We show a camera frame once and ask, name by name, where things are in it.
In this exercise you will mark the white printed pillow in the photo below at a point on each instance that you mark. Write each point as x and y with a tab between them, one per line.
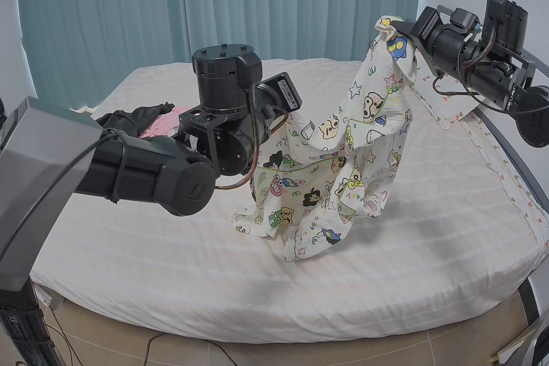
446	107

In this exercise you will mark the white printed pyjama top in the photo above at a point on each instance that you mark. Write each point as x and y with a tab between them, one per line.
300	184

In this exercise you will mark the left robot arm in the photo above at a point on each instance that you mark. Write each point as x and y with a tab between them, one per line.
141	167

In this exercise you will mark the bed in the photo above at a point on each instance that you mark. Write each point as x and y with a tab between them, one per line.
171	252

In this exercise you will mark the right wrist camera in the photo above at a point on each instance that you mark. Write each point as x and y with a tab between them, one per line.
463	19

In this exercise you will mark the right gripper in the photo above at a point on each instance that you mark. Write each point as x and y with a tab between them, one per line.
446	47

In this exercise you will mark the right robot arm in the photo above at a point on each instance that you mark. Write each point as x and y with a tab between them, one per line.
493	72

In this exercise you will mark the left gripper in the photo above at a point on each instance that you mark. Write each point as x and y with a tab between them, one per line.
268	102

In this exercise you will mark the black garment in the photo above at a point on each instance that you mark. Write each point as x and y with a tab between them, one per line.
141	115

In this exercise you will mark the pink garment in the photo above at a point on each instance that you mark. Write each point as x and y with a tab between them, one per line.
165	122

